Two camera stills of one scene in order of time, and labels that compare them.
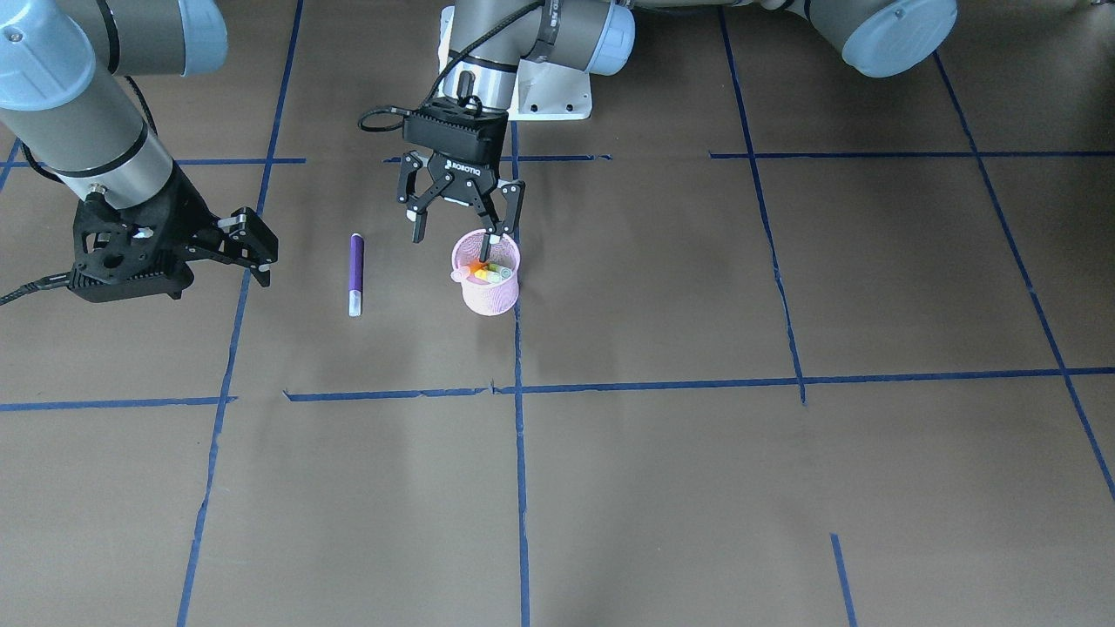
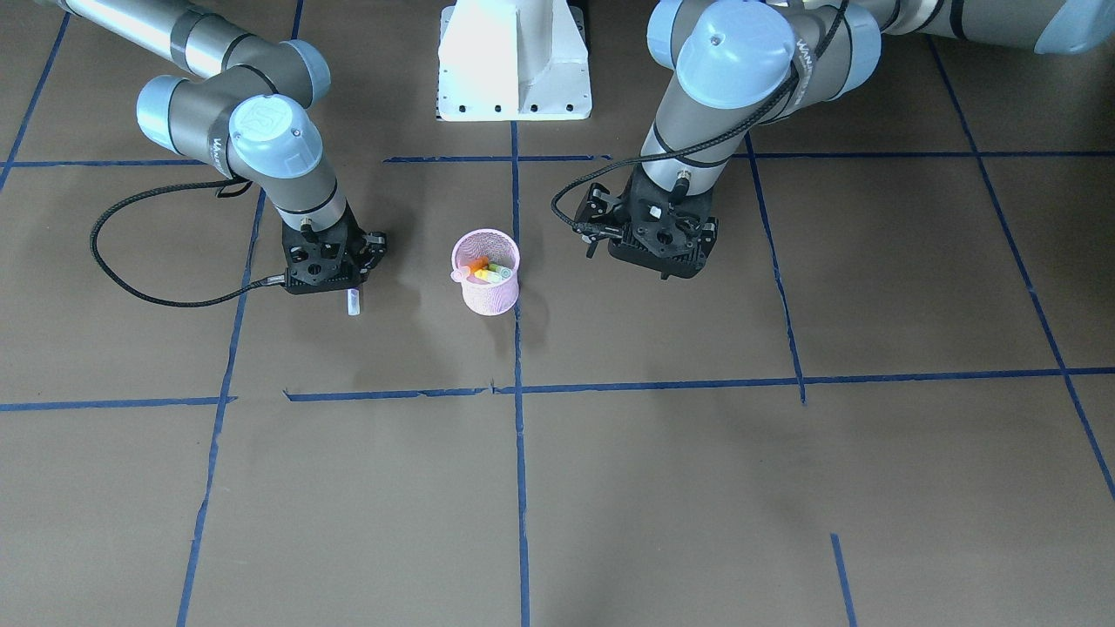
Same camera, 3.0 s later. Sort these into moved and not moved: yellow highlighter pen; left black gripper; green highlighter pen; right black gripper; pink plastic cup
Moved: right black gripper; left black gripper
Not moved: yellow highlighter pen; green highlighter pen; pink plastic cup
